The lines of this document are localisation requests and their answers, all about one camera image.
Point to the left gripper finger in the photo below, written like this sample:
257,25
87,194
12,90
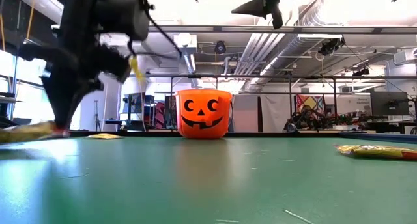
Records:
60,110
83,97

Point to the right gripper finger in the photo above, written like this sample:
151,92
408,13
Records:
257,7

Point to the yellow Sour Patch candy pack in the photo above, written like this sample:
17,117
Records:
378,151
26,133
104,136

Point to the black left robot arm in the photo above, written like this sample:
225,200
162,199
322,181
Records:
120,15

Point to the black background robot arm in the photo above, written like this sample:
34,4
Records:
306,120

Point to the black tripod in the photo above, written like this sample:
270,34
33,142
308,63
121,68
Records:
97,115

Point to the dark laptop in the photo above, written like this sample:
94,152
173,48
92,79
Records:
21,120

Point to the yellow tape tag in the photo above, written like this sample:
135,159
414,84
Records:
136,69

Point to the black ceiling spotlight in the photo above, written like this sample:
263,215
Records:
361,72
330,46

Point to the colourful poster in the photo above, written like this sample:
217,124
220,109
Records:
309,100

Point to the orange pumpkin bucket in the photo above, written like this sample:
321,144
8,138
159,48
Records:
198,97

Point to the black desktop monitor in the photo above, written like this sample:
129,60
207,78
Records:
389,103

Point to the black ceiling camera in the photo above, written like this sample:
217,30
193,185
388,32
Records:
220,47

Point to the black metal rack frame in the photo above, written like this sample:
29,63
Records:
195,76

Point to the black table frame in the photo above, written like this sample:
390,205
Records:
247,134

